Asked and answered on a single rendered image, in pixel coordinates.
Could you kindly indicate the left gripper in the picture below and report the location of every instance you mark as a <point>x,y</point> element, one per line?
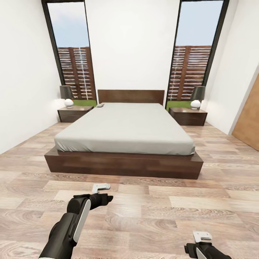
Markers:
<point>102,199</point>

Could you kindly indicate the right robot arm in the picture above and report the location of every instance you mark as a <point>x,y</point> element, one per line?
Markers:
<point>203,250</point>

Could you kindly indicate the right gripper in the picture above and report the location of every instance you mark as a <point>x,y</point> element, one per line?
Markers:
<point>190,249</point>

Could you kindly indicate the bed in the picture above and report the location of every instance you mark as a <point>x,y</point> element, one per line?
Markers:
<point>130,135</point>

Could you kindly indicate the nightstand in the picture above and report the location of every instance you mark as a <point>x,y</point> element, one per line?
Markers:
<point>188,116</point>
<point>70,115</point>

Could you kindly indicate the fixed window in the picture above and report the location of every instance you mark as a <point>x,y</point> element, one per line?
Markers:
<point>199,25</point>
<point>68,30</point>

